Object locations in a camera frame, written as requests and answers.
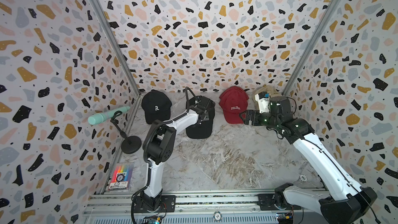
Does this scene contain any red cap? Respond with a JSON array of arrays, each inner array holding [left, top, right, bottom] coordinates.
[[219, 86, 249, 124]]

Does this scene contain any mint green microphone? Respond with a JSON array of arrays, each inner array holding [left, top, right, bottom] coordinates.
[[88, 106, 131, 125]]

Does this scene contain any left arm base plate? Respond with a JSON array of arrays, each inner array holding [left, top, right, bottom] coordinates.
[[132, 193, 176, 214]]

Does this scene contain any beige cap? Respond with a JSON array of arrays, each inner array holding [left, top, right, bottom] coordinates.
[[252, 85, 282, 108]]

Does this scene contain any colourful box by left wall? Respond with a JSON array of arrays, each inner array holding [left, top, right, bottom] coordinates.
[[108, 163, 134, 191]]

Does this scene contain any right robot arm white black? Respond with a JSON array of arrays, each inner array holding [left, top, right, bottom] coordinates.
[[239, 96, 377, 224]]

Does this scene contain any black cap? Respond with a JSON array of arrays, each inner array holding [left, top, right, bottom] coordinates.
[[186, 95, 215, 139], [188, 95, 215, 110], [142, 90, 172, 124]]

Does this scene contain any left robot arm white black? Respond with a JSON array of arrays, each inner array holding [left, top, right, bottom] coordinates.
[[134, 96, 215, 212]]

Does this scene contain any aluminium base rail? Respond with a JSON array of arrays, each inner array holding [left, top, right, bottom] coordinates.
[[80, 189, 327, 224]]

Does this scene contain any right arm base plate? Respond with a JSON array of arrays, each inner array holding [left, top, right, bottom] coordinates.
[[257, 193, 302, 211]]

